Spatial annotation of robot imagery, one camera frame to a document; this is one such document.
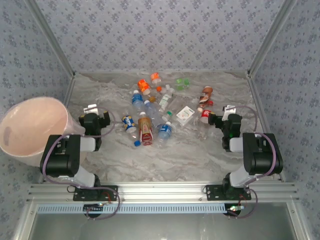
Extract blue cola-label bottle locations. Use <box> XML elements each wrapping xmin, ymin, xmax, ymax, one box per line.
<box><xmin>121</xmin><ymin>114</ymin><xmax>137</xmax><ymax>133</ymax></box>

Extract brown-label drink bottle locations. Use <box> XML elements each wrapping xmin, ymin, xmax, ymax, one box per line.
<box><xmin>197</xmin><ymin>86</ymin><xmax>215</xmax><ymax>112</ymax></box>

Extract bottle with white label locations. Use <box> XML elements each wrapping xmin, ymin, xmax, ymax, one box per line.
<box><xmin>176</xmin><ymin>105</ymin><xmax>196</xmax><ymax>126</ymax></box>

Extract blue-label water bottle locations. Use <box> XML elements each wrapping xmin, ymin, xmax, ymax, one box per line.
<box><xmin>156</xmin><ymin>121</ymin><xmax>176</xmax><ymax>148</ymax></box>
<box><xmin>131</xmin><ymin>89</ymin><xmax>147</xmax><ymax>113</ymax></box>

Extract brown tea bottle red label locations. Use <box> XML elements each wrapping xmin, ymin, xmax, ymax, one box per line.
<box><xmin>137</xmin><ymin>111</ymin><xmax>155</xmax><ymax>146</ymax></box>

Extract orange checkered label bottle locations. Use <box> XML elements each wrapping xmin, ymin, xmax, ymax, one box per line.
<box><xmin>137</xmin><ymin>78</ymin><xmax>152</xmax><ymax>96</ymax></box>

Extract large round plastic bin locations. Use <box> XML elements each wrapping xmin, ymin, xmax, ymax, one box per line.
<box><xmin>0</xmin><ymin>96</ymin><xmax>87</xmax><ymax>168</ymax></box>

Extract crushed clear plastic bottle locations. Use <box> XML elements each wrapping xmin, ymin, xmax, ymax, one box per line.
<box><xmin>197</xmin><ymin>122</ymin><xmax>213</xmax><ymax>141</ymax></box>

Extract small bottle with green cap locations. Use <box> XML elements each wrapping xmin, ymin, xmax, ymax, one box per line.
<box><xmin>162</xmin><ymin>110</ymin><xmax>175</xmax><ymax>123</ymax></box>

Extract green-label clear bottle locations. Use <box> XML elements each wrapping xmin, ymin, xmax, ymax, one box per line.
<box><xmin>174</xmin><ymin>77</ymin><xmax>191</xmax><ymax>91</ymax></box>

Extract orange-label bottle with orange cap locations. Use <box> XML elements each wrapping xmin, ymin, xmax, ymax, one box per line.
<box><xmin>149</xmin><ymin>72</ymin><xmax>163</xmax><ymax>92</ymax></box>

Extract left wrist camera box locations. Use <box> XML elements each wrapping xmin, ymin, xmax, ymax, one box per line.
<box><xmin>83</xmin><ymin>104</ymin><xmax>99</xmax><ymax>114</ymax></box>

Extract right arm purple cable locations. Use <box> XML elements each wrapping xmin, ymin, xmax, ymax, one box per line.
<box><xmin>233</xmin><ymin>104</ymin><xmax>283</xmax><ymax>220</ymax></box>

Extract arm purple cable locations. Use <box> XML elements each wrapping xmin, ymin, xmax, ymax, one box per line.
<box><xmin>39</xmin><ymin>106</ymin><xmax>122</xmax><ymax>221</ymax></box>
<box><xmin>233</xmin><ymin>104</ymin><xmax>283</xmax><ymax>220</ymax></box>

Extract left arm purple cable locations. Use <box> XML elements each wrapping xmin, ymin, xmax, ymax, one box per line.
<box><xmin>39</xmin><ymin>106</ymin><xmax>122</xmax><ymax>221</ymax></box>

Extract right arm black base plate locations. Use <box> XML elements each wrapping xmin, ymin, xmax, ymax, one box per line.
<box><xmin>205</xmin><ymin>184</ymin><xmax>252</xmax><ymax>201</ymax></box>

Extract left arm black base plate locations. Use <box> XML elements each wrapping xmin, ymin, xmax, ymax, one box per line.
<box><xmin>73</xmin><ymin>185</ymin><xmax>119</xmax><ymax>202</ymax></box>

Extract aluminium mounting rail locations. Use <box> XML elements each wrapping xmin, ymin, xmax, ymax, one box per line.
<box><xmin>26</xmin><ymin>181</ymin><xmax>300</xmax><ymax>203</ymax></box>

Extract aluminium corner post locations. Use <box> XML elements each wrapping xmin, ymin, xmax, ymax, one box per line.
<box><xmin>247</xmin><ymin>0</ymin><xmax>299</xmax><ymax>78</ymax></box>
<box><xmin>24</xmin><ymin>0</ymin><xmax>76</xmax><ymax>78</ymax></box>

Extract slotted grey cable duct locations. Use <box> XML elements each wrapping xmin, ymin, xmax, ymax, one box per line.
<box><xmin>36</xmin><ymin>203</ymin><xmax>232</xmax><ymax>215</ymax></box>

